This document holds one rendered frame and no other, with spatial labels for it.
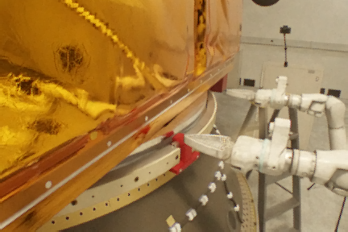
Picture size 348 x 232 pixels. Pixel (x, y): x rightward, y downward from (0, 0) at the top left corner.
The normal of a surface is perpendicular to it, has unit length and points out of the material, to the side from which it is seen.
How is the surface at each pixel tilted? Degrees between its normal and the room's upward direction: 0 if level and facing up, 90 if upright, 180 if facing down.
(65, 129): 102
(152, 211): 62
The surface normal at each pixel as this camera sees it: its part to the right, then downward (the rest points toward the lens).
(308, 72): -0.39, 0.29
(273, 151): -0.34, -0.25
